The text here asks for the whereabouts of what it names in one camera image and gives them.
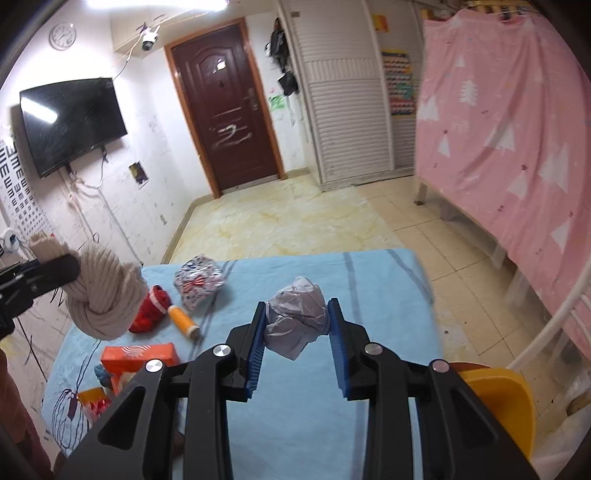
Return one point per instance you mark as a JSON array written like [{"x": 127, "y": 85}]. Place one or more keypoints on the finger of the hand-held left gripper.
[{"x": 57, "y": 272}]

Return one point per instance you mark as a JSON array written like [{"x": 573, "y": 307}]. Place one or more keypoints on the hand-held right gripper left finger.
[{"x": 256, "y": 355}]

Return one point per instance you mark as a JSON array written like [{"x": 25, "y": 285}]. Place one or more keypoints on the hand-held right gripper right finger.
[{"x": 339, "y": 360}]

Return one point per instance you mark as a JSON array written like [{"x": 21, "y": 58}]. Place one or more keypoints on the grey paper ball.
[{"x": 295, "y": 314}]

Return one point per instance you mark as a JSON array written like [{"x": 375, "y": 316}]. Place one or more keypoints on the orange cardboard box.
[{"x": 138, "y": 355}]

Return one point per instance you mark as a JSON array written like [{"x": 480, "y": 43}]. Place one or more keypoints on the yellow snack packet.
[{"x": 90, "y": 401}]

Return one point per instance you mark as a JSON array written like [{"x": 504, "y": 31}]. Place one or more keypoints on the yellow plastic bin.
[{"x": 503, "y": 401}]

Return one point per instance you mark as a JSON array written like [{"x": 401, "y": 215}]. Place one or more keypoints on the white power adapter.
[{"x": 10, "y": 241}]

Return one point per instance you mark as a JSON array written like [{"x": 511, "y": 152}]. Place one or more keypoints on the light blue tablecloth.
[{"x": 388, "y": 295}]

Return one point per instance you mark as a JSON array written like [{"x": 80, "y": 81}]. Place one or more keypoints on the orange thread spool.
[{"x": 182, "y": 322}]

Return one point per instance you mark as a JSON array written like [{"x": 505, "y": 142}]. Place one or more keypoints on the cartoon print tissue pack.
[{"x": 198, "y": 281}]

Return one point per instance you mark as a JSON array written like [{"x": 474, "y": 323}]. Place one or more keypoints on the eye chart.
[{"x": 11, "y": 189}]

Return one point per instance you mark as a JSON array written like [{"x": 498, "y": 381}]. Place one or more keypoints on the red knitted cloth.
[{"x": 150, "y": 309}]

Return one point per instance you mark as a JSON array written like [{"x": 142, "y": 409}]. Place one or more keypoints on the small blue cloth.
[{"x": 104, "y": 374}]

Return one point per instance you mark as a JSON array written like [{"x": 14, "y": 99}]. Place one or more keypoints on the person's dark red clothing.
[{"x": 21, "y": 424}]

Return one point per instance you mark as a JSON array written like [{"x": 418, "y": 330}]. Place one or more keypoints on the dark red door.
[{"x": 221, "y": 110}]

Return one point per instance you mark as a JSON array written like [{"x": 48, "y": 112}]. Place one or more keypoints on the clear plastic bag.
[{"x": 568, "y": 415}]

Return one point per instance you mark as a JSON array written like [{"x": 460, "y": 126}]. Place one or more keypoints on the white louvered wardrobe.
[{"x": 341, "y": 115}]

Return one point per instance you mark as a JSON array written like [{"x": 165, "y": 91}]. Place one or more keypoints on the small black hanging bag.
[{"x": 288, "y": 84}]

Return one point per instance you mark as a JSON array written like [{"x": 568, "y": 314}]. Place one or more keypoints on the pink printed curtain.
[{"x": 508, "y": 129}]

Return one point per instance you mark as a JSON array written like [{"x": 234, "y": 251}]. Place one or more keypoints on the black hanging backpack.
[{"x": 279, "y": 41}]

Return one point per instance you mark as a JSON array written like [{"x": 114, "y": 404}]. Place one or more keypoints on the black wall television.
[{"x": 69, "y": 124}]

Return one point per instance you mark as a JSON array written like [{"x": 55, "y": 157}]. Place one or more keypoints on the wooden bed frame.
[{"x": 461, "y": 217}]

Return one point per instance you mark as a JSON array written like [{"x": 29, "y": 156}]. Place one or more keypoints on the white metal frame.
[{"x": 549, "y": 323}]

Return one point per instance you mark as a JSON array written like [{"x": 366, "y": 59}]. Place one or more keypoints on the round wall clock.
[{"x": 63, "y": 36}]

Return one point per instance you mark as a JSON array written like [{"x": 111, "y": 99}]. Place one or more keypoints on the white security camera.
[{"x": 149, "y": 39}]

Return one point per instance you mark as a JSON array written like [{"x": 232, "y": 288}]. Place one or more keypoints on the colourful wall poster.
[{"x": 398, "y": 83}]

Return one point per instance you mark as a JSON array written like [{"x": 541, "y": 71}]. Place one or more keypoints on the yellow wall sticker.
[{"x": 381, "y": 23}]

